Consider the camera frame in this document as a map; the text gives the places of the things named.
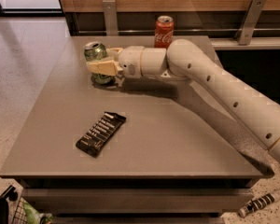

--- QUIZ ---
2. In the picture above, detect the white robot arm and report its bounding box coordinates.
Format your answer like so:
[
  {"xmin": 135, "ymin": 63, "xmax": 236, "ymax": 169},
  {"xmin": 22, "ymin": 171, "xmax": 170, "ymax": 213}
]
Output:
[{"xmin": 84, "ymin": 39, "xmax": 280, "ymax": 163}]

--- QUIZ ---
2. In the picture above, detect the black wire basket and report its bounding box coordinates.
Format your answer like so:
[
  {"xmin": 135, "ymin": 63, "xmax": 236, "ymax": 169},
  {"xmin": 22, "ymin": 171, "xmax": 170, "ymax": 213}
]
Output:
[{"xmin": 0, "ymin": 185, "xmax": 27, "ymax": 224}]

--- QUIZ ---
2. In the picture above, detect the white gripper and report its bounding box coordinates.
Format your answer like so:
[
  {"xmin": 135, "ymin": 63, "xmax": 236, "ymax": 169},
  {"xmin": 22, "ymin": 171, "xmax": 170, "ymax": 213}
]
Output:
[{"xmin": 86, "ymin": 46, "xmax": 144, "ymax": 78}]

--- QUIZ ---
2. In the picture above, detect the left metal bracket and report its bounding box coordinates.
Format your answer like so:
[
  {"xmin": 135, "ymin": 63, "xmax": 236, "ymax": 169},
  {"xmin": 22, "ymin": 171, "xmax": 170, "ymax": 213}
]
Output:
[{"xmin": 103, "ymin": 0, "xmax": 119, "ymax": 36}]

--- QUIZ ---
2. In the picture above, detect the metal bracket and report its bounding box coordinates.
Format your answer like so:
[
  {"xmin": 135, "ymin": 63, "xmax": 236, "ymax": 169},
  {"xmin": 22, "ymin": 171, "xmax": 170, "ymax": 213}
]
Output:
[
  {"xmin": 234, "ymin": 0, "xmax": 267, "ymax": 46},
  {"xmin": 103, "ymin": 0, "xmax": 119, "ymax": 36}
]

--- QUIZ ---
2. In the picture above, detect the green bag in basket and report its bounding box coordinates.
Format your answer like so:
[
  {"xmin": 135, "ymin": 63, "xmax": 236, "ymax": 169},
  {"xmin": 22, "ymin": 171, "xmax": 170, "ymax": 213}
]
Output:
[{"xmin": 22, "ymin": 202, "xmax": 53, "ymax": 224}]

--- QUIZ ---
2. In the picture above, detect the black snack bar wrapper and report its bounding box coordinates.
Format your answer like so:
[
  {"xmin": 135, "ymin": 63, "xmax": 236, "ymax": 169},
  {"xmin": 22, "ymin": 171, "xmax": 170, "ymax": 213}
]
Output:
[{"xmin": 76, "ymin": 112, "xmax": 126, "ymax": 158}]

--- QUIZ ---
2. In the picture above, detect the grey table drawer unit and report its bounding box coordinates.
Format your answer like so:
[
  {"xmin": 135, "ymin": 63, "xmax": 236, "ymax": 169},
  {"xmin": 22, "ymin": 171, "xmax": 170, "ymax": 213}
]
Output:
[{"xmin": 22, "ymin": 188, "xmax": 252, "ymax": 217}]

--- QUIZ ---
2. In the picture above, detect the red cola can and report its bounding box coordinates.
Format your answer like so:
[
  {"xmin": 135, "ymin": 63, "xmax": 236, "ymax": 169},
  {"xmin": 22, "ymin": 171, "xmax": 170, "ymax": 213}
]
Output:
[{"xmin": 154, "ymin": 16, "xmax": 174, "ymax": 49}]

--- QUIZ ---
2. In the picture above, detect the black white striped tool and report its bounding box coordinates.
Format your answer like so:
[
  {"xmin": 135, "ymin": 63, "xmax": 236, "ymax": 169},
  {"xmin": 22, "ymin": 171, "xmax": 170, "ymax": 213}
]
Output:
[{"xmin": 238, "ymin": 189, "xmax": 280, "ymax": 218}]

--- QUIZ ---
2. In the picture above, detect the right metal bracket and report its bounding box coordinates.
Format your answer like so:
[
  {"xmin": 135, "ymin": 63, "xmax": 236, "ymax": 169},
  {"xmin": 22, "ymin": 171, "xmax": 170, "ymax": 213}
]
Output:
[{"xmin": 234, "ymin": 0, "xmax": 267, "ymax": 46}]

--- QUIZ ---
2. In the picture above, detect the green soda can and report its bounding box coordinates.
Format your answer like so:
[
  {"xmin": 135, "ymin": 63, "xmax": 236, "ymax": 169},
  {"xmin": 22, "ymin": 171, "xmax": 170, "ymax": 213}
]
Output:
[{"xmin": 84, "ymin": 41, "xmax": 115, "ymax": 85}]

